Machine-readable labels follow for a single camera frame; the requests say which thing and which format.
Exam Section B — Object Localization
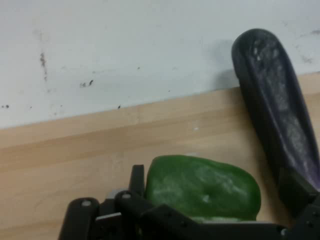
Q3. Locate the dark purple toy eggplant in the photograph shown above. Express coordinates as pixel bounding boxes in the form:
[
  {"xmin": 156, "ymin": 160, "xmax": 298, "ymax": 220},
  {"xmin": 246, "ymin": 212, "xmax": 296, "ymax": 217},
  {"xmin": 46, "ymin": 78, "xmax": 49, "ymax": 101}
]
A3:
[{"xmin": 231, "ymin": 28, "xmax": 320, "ymax": 193}]

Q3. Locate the green toy bell pepper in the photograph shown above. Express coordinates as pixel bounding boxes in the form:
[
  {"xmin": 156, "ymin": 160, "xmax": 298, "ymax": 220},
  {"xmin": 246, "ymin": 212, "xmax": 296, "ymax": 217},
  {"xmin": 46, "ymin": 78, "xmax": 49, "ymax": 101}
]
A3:
[{"xmin": 144, "ymin": 154, "xmax": 262, "ymax": 223}]

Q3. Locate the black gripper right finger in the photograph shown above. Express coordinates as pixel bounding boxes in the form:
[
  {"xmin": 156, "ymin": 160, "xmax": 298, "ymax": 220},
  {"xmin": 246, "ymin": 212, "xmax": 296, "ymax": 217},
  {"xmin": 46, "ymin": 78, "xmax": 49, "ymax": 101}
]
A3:
[{"xmin": 278, "ymin": 171, "xmax": 320, "ymax": 240}]

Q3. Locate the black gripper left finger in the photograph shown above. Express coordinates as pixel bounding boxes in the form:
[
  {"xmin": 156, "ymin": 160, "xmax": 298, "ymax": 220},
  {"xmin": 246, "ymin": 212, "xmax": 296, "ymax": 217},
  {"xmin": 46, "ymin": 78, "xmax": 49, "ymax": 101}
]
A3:
[{"xmin": 58, "ymin": 164, "xmax": 161, "ymax": 240}]

